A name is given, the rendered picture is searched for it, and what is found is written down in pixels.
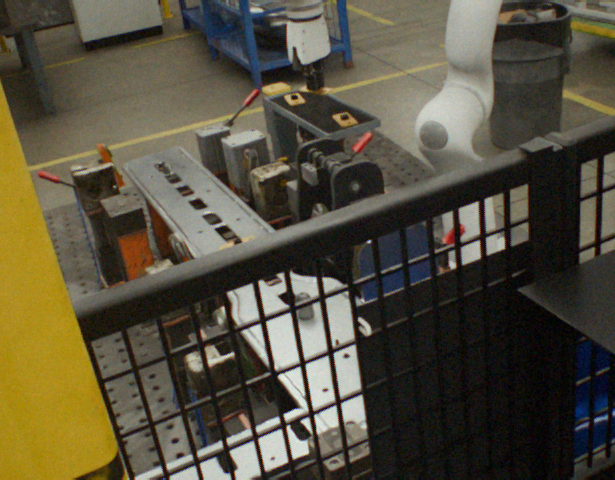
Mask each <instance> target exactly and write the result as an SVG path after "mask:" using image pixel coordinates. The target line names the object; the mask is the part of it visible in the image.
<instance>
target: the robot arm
mask: <svg viewBox="0 0 615 480"><path fill-rule="evenodd" d="M270 1H272V2H277V3H282V2H285V5H286V12H287V17H288V18H289V20H290V21H289V22H288V24H287V44H288V54H289V60H290V62H291V63H293V68H292V69H293V70H294V71H300V72H302V74H303V75H305V79H306V86H307V89H308V90H313V91H316V90H317V85H320V87H321V88H323V87H324V80H323V73H322V71H323V70H324V63H326V60H327V59H328V58H329V57H330V56H331V53H330V41H329V34H328V29H327V25H326V21H324V18H323V15H322V14H321V13H322V12H323V9H322V1H321V0H270ZM502 1H503V0H451V4H450V8H449V14H448V20H447V26H446V35H445V56H446V60H447V77H446V81H445V84H444V86H443V88H442V91H441V92H440V93H439V94H438V95H437V96H436V97H435V98H433V99H432V100H431V101H430V102H429V103H428V104H427V105H426V106H425V107H424V108H423V109H421V111H420V112H419V114H418V116H417V120H416V123H415V139H416V143H417V147H418V149H419V151H420V153H422V154H423V155H424V156H425V158H426V159H427V160H428V161H429V162H430V163H431V165H432V166H433V168H434V171H435V173H436V176H438V175H441V174H444V173H448V172H451V171H454V170H457V169H460V167H462V166H465V165H468V164H472V163H475V162H478V161H481V160H484V159H483V158H482V157H480V156H479V155H477V154H475V152H474V150H473V144H471V141H472V142H473V136H472V135H474V134H475V133H476V132H477V131H478V130H479V129H480V128H481V127H482V126H483V125H484V124H485V122H486V121H487V120H488V118H489V116H490V112H491V109H492V105H493V93H494V90H493V73H492V46H493V40H494V35H495V30H496V26H497V19H498V15H499V11H500V7H501V4H502ZM312 64H313V67H312ZM306 65H308V68H307V67H306ZM313 70H314V71H313ZM441 216H442V224H443V231H445V236H446V235H447V234H448V232H449V231H450V230H451V229H452V228H453V227H454V226H453V211H451V212H449V213H446V214H442V215H441ZM459 219H460V224H462V225H463V226H464V227H465V229H464V230H465V233H464V234H463V235H462V236H461V240H463V239H466V238H468V237H472V236H475V235H477V234H480V229H479V205H478V202H477V203H474V204H472V205H468V206H465V207H462V208H460V209H459ZM485 220H486V231H488V230H491V229H493V228H495V223H494V212H493V203H492V197H491V198H488V199H485ZM486 246H487V255H488V254H491V253H493V252H497V251H500V250H502V249H505V239H504V238H501V235H500V233H498V234H495V235H492V236H489V237H487V238H486ZM461 256H462V264H464V263H467V262H469V261H473V260H475V259H478V258H481V253H480V240H479V241H476V242H474V244H471V245H467V246H465V247H462V248H461Z"/></svg>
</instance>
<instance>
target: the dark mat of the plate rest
mask: <svg viewBox="0 0 615 480"><path fill-rule="evenodd" d="M293 93H298V95H299V96H300V97H302V98H303V99H304V101H305V103H304V104H299V105H294V106H290V104H289V103H288V102H287V100H286V99H285V96H288V95H293ZM269 101H271V102H273V103H274V104H276V105H279V106H280V107H282V108H284V109H286V110H287V111H289V112H291V113H293V114H294V115H296V116H298V117H299V118H302V119H304V121H306V122H307V123H309V124H311V125H312V126H314V127H316V128H318V129H319V130H321V131H323V132H324V133H327V134H331V133H334V132H338V131H341V130H344V129H347V128H352V127H355V126H358V125H361V124H365V123H368V122H371V121H375V120H374V118H371V117H369V116H367V115H365V114H363V113H361V112H359V111H357V110H355V109H353V108H351V107H348V106H346V105H344V104H342V103H340V102H338V101H336V100H334V99H332V98H330V97H328V96H326V95H316V93H309V92H303V91H299V90H298V91H294V92H291V94H287V95H284V96H280V97H276V98H272V99H269ZM345 112H347V113H348V114H350V115H351V116H352V117H353V118H354V119H355V121H356V122H357V123H358V124H357V125H353V126H348V127H341V126H340V125H339V124H338V123H337V122H336V121H335V119H334V118H333V115H336V114H341V113H345Z"/></svg>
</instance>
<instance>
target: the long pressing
mask: <svg viewBox="0 0 615 480"><path fill-rule="evenodd" d="M160 163H167V164H169V166H170V171H171V173H170V174H164V172H159V171H158V169H157V168H156V166H155V165H157V164H160ZM121 170H122V172H123V173H124V174H125V175H126V176H128V178H129V179H130V180H131V181H132V182H133V184H134V185H135V186H136V187H137V189H138V190H139V191H140V193H141V194H142V196H143V197H144V198H145V199H146V200H147V202H148V203H149V204H150V205H151V207H152V208H153V209H154V210H156V211H157V213H158V214H159V215H160V216H161V217H162V220H163V221H164V222H165V223H166V224H167V226H168V227H169V228H170V229H171V231H172V232H173V233H175V232H177V234H178V235H179V236H182V238H183V239H184V240H185V241H186V244H187V245H188V247H189V249H190V251H189V252H190V253H191V255H192V256H193V257H194V258H198V257H201V256H204V255H208V254H211V253H214V252H217V251H220V250H219V249H218V248H219V247H220V246H223V245H226V244H227V242H226V241H225V240H224V239H223V238H222V237H221V236H220V235H219V234H218V233H217V232H216V231H215V229H217V228H219V227H222V226H226V227H227V228H228V229H229V230H230V231H232V232H233V233H234V234H235V235H236V236H237V237H238V238H241V239H242V238H245V237H248V236H251V235H252V236H254V237H256V238H257V237H259V236H262V235H265V234H268V233H271V232H274V231H275V230H274V229H273V228H272V227H271V226H270V225H269V224H267V223H266V222H265V221H264V220H263V218H262V217H261V216H260V215H259V214H257V213H256V212H255V211H253V210H252V209H251V208H250V207H249V206H247V205H246V204H245V203H244V202H243V201H242V200H241V199H240V198H239V197H237V196H236V195H235V193H234V192H233V191H232V190H231V189H229V188H228V187H226V186H225V185H224V184H223V183H222V182H221V181H220V180H219V179H218V178H216V177H215V176H214V175H213V174H212V173H211V172H210V171H209V170H207V168H206V167H204V166H203V165H202V164H201V163H200V162H199V161H198V160H196V159H195V158H194V157H193V156H192V155H191V154H190V153H189V152H188V151H186V150H185V149H184V148H183V147H178V146H176V147H173V148H171V149H168V150H165V151H161V152H158V153H155V154H150V155H147V156H143V157H140V158H137V159H133V160H130V161H128V162H125V163H124V164H123V165H122V167H121ZM169 175H176V176H177V177H178V178H179V179H181V180H182V181H181V182H177V183H174V184H171V183H170V182H169V181H168V180H167V179H166V178H165V177H166V176H169ZM150 177H151V178H150ZM183 186H188V187H189V188H190V189H191V190H192V191H193V192H194V193H193V195H190V196H187V197H183V196H182V195H180V194H179V192H178V191H177V190H176V189H177V188H179V187H183ZM209 190H210V191H209ZM208 191H209V192H208ZM197 199H199V200H201V201H202V202H203V203H204V204H205V205H207V206H208V207H207V208H204V209H201V210H195V208H194V207H193V206H192V205H191V204H190V203H189V202H191V201H194V200H197ZM209 213H215V214H216V215H217V216H218V217H219V218H220V221H221V222H222V223H220V224H217V225H210V224H209V223H208V222H207V221H205V220H204V218H203V217H202V216H203V215H205V214H209ZM237 220H239V221H237ZM199 232H201V233H199ZM275 276H276V277H277V278H279V279H280V280H281V281H282V283H280V284H276V285H273V286H268V285H267V284H266V283H265V282H264V281H263V280H261V281H259V284H260V290H261V296H262V301H263V306H264V311H265V314H267V313H270V312H273V311H275V310H279V309H282V308H284V307H287V306H289V305H286V304H285V303H284V302H283V301H282V300H281V299H280V298H279V296H280V295H282V294H285V293H287V290H286V284H285V279H284V273H282V274H279V275H275ZM290 276H291V282H292V288H293V294H294V295H295V296H297V295H298V294H299V293H302V292H306V293H308V294H309V295H310V296H311V298H312V297H314V296H317V295H318V290H317V283H316V277H303V276H296V275H294V274H292V273H291V272H290ZM322 281H323V288H324V293H326V292H329V290H331V289H334V288H337V287H339V286H342V285H343V284H342V283H341V282H340V281H338V280H336V279H333V278H322ZM226 294H227V298H228V300H229V301H231V303H232V305H233V307H232V316H233V318H234V319H235V320H236V322H237V324H238V325H240V324H243V323H245V322H248V321H251V320H253V319H257V318H259V313H258V308H257V303H256V298H255V293H253V286H252V284H249V285H247V286H244V287H241V288H238V289H236V290H233V291H229V293H226ZM326 302H327V309H328V315H329V323H330V330H331V336H332V344H333V347H334V346H335V340H336V339H339V343H340V344H341V343H344V342H346V340H350V339H352V338H354V330H353V323H352V314H351V307H350V299H349V292H344V293H342V294H339V295H337V296H334V297H331V298H329V299H326ZM313 306H314V313H315V315H314V317H313V318H312V319H310V320H299V319H298V318H297V319H298V325H299V331H300V337H302V344H303V349H304V355H305V358H306V357H308V356H311V355H313V354H315V353H318V352H320V351H323V350H326V349H327V345H326V337H324V331H323V324H322V318H321V310H320V304H319V302H317V303H315V304H313ZM266 323H267V328H268V333H269V338H270V344H271V350H272V355H273V360H274V365H275V370H276V369H280V368H282V366H284V367H285V365H287V364H290V363H292V362H295V361H297V360H298V356H297V350H296V344H295V338H294V332H293V326H292V320H291V314H290V313H287V314H285V315H282V317H280V318H276V319H273V320H271V321H268V322H266ZM239 333H240V334H241V336H242V337H243V338H244V339H245V341H246V343H247V344H248V345H249V347H250V348H251V349H252V351H254V352H255V353H256V354H257V356H258V357H259V358H260V359H261V361H262V362H263V363H264V364H265V366H266V368H267V369H268V371H269V365H268V360H267V355H266V350H265V345H264V339H263V334H262V329H261V324H260V325H258V326H255V327H251V328H249V329H246V330H243V331H241V332H239ZM344 353H349V355H350V357H348V358H343V356H344ZM334 357H335V364H336V372H337V378H338V385H339V392H340V397H342V396H344V395H347V394H350V392H352V391H355V390H357V389H359V388H361V384H360V377H359V369H358V361H357V353H356V346H355V345H354V346H352V347H349V348H346V349H344V350H341V351H339V352H336V353H334ZM306 368H307V374H308V380H309V386H310V391H311V398H312V404H313V408H315V407H318V406H320V405H322V404H326V403H328V402H330V401H333V400H335V398H334V391H333V384H332V378H331V371H330V364H329V358H328V356H326V357H323V358H320V359H318V360H316V361H313V362H311V363H308V364H306ZM278 382H279V383H280V384H281V386H282V387H283V388H284V390H285V391H286V392H287V394H288V396H289V397H290V398H291V399H292V401H293V402H294V403H295V405H296V406H297V407H298V408H299V409H303V410H304V411H305V412H306V411H308V409H307V403H306V398H305V391H304V385H303V379H302V374H300V368H297V369H295V370H292V371H290V372H287V373H285V374H283V375H280V376H278ZM324 388H328V389H329V390H328V391H322V389H324ZM341 406H342V413H343V419H344V422H346V420H350V419H355V420H356V422H357V423H358V424H359V425H360V427H361V428H362V429H363V430H364V431H365V432H366V433H367V431H366V424H365V415H364V408H363V400H362V395H361V396H359V397H356V398H354V399H352V400H350V401H346V402H344V403H342V404H341ZM314 416H315V423H316V426H317V428H318V429H319V430H320V431H321V432H323V431H326V430H328V429H330V428H333V427H335V426H337V425H338V418H337V411H336V406H335V407H332V408H330V409H328V410H324V411H322V412H320V413H317V414H315V415H314Z"/></svg>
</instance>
